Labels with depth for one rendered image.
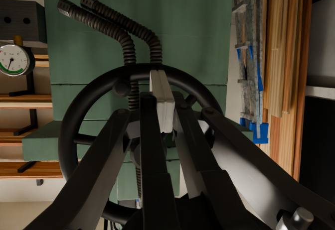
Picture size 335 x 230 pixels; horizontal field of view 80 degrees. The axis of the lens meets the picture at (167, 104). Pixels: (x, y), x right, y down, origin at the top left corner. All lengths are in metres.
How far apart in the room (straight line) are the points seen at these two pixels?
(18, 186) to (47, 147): 3.47
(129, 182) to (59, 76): 0.29
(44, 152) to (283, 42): 1.75
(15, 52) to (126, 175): 0.33
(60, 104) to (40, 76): 2.85
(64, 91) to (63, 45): 0.11
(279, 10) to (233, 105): 1.70
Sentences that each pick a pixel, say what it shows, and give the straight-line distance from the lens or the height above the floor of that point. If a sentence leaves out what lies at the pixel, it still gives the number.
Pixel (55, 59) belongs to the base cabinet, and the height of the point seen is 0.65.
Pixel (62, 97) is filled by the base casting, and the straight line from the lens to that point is 0.54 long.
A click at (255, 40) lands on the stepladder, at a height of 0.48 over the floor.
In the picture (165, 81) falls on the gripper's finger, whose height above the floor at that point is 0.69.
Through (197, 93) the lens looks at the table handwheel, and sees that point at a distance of 0.34.
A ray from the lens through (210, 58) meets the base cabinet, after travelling 0.54.
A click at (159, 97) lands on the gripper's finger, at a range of 0.15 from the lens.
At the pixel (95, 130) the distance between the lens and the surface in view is 0.54.
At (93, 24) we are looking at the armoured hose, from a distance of 0.41.
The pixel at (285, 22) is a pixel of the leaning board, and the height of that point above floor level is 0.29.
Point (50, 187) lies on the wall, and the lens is 3.83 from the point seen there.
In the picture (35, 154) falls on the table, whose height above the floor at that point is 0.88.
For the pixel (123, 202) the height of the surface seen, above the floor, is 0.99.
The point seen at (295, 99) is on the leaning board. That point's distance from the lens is 1.97.
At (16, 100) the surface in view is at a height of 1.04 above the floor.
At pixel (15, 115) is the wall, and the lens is 3.66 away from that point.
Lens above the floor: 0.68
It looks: 9 degrees up
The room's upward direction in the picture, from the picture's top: 179 degrees counter-clockwise
